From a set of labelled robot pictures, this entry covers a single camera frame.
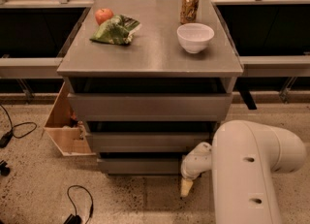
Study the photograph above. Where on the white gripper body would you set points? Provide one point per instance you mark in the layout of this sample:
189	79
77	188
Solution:
190	167

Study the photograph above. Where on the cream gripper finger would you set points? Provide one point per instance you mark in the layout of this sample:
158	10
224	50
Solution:
186	185

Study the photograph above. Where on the grey bottom drawer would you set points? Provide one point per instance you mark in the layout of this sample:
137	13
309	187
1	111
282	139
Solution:
139	166

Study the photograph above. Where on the grey drawer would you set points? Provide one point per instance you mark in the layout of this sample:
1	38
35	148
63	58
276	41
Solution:
150	107
139	166
146	142

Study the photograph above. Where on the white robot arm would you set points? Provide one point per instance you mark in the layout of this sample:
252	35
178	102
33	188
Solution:
242	157

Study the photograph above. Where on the grey middle drawer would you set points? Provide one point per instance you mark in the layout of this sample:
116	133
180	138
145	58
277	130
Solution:
146	142

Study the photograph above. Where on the grey drawer cabinet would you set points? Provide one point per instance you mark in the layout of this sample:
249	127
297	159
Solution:
153	63

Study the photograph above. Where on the grey top drawer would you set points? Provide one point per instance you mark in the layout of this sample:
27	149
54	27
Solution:
150	107

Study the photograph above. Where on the white bowl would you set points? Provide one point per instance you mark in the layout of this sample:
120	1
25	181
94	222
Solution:
194	37

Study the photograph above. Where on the wooden box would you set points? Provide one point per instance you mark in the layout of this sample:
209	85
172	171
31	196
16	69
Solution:
65	131

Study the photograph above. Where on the green chip bag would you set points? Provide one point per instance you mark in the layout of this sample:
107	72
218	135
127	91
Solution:
119	30

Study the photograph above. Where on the brown drink can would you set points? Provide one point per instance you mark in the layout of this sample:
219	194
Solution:
188	12

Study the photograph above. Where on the red apple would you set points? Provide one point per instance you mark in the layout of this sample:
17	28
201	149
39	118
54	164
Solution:
103	15

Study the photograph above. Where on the black object left edge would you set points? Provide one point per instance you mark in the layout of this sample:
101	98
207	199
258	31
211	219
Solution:
4	169

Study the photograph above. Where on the grey metal rail frame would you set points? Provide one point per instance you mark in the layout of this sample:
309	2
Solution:
15	68

